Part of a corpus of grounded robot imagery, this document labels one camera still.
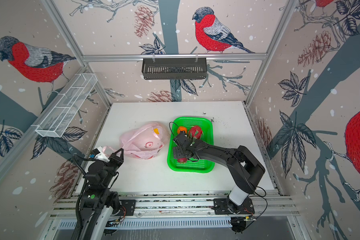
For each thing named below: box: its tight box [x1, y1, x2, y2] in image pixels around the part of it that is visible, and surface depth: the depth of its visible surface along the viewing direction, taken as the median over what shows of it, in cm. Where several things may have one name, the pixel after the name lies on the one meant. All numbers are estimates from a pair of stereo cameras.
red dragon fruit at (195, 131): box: [188, 125, 203, 140], surface depth 95 cm
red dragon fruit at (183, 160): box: [177, 157, 188, 164], surface depth 85 cm
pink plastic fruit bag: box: [102, 121, 170, 160], surface depth 85 cm
